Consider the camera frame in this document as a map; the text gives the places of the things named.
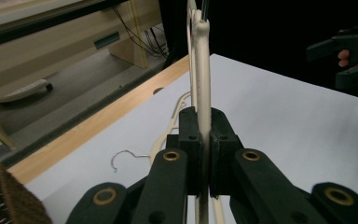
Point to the cream plastic clothes hanger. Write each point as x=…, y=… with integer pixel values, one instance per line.
x=157, y=151
x=202, y=77

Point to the brown woven basket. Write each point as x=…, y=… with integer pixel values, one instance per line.
x=3, y=199

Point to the black curtain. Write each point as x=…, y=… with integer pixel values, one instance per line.
x=276, y=28

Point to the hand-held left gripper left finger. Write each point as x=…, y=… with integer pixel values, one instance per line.
x=194, y=168

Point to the light wooden desk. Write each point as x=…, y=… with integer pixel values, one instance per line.
x=43, y=62

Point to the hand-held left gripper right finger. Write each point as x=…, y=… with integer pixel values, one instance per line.
x=220, y=168

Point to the black horizontal frame bar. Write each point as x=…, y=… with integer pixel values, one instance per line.
x=28, y=31

